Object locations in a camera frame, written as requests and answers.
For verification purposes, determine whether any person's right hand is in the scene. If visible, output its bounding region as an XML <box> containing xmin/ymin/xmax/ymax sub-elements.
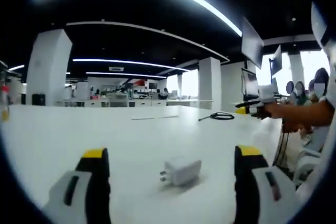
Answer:
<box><xmin>259</xmin><ymin>102</ymin><xmax>280</xmax><ymax>120</ymax></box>

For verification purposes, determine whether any black box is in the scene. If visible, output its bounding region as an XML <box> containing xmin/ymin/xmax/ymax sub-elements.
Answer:
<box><xmin>31</xmin><ymin>93</ymin><xmax>46</xmax><ymax>105</ymax></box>

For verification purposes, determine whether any white worn device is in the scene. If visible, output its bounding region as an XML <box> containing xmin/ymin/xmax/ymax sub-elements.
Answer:
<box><xmin>310</xmin><ymin>0</ymin><xmax>336</xmax><ymax>53</ymax></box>

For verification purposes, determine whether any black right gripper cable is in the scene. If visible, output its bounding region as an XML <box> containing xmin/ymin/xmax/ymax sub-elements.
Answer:
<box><xmin>274</xmin><ymin>123</ymin><xmax>290</xmax><ymax>162</ymax></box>

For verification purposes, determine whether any wide white pillar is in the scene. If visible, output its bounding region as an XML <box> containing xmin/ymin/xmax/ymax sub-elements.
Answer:
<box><xmin>25</xmin><ymin>28</ymin><xmax>74</xmax><ymax>107</ymax></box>

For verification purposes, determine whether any white charger adapter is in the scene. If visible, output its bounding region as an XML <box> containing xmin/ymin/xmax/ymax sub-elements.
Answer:
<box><xmin>159</xmin><ymin>156</ymin><xmax>203</xmax><ymax>187</ymax></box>

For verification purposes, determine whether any small black monitor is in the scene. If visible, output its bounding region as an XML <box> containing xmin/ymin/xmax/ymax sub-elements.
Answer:
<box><xmin>270</xmin><ymin>45</ymin><xmax>283</xmax><ymax>76</ymax></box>

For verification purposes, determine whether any narrow white pillar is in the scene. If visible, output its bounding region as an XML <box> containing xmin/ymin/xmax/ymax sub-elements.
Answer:
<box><xmin>197</xmin><ymin>57</ymin><xmax>222</xmax><ymax>110</ymax></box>

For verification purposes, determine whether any orange drink bottle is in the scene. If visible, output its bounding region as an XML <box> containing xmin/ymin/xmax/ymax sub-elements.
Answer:
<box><xmin>1</xmin><ymin>84</ymin><xmax>11</xmax><ymax>122</ymax></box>

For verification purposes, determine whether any large black monitor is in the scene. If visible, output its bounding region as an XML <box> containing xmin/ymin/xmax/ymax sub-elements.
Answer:
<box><xmin>240</xmin><ymin>16</ymin><xmax>265</xmax><ymax>69</ymax></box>

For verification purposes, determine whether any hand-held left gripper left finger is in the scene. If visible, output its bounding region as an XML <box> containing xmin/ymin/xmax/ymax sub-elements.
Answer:
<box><xmin>43</xmin><ymin>147</ymin><xmax>111</xmax><ymax>224</ymax></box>

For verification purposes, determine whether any white desk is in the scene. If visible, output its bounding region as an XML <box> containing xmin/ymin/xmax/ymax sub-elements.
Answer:
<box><xmin>0</xmin><ymin>104</ymin><xmax>291</xmax><ymax>224</ymax></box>

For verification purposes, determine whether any black Type-C cable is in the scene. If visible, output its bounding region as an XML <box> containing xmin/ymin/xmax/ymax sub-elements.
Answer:
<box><xmin>198</xmin><ymin>112</ymin><xmax>235</xmax><ymax>122</ymax></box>

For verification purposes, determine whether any lit computer screen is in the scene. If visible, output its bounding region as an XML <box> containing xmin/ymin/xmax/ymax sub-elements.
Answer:
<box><xmin>241</xmin><ymin>68</ymin><xmax>260</xmax><ymax>97</ymax></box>

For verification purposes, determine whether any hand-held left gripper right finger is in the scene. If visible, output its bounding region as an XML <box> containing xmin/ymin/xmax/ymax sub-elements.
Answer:
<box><xmin>234</xmin><ymin>145</ymin><xmax>298</xmax><ymax>224</ymax></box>

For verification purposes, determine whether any person's white shirt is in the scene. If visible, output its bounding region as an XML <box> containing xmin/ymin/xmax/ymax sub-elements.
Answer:
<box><xmin>299</xmin><ymin>94</ymin><xmax>336</xmax><ymax>190</ymax></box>

